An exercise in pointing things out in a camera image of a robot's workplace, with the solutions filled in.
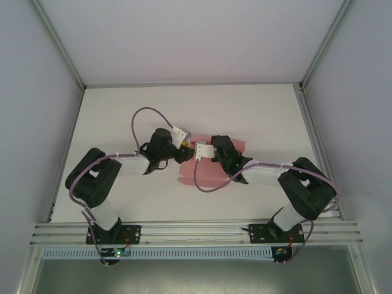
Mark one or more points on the circuit board with green light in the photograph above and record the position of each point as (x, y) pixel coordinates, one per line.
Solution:
(118, 253)

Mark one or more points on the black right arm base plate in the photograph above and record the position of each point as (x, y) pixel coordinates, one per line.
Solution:
(258, 232)

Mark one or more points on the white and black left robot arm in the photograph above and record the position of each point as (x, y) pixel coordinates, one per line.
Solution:
(95, 183)

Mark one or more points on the pink paper box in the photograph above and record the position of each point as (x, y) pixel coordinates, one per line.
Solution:
(208, 171)

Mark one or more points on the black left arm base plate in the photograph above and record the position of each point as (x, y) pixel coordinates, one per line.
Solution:
(134, 234)

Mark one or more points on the small circuit board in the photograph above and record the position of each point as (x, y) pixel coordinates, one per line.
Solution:
(280, 252)

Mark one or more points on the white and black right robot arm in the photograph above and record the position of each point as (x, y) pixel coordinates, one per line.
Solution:
(303, 190)

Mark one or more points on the wide aluminium mounting rail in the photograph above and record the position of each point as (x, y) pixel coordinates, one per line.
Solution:
(196, 231)

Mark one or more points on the aluminium frame post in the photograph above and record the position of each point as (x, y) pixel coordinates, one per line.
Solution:
(364, 269)
(29, 269)
(58, 46)
(326, 46)

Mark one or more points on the aluminium frame rail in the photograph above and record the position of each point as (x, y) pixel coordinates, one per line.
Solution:
(318, 153)
(65, 156)

